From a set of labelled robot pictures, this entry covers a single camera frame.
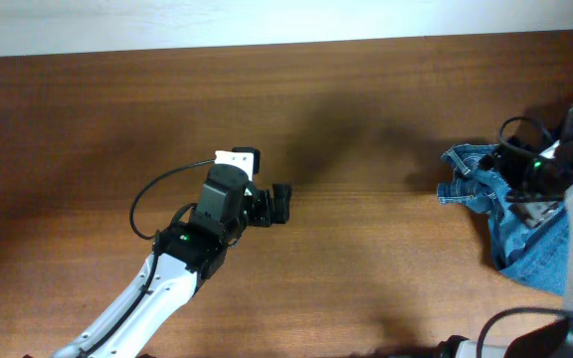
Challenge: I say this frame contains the blue denim jeans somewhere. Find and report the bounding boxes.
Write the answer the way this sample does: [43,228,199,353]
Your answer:
[437,144,569,295]

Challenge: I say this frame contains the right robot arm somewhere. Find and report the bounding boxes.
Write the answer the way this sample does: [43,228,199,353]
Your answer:
[437,144,573,357]

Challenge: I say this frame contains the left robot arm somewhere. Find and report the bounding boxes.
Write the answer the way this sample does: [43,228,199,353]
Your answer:
[55,163,292,358]

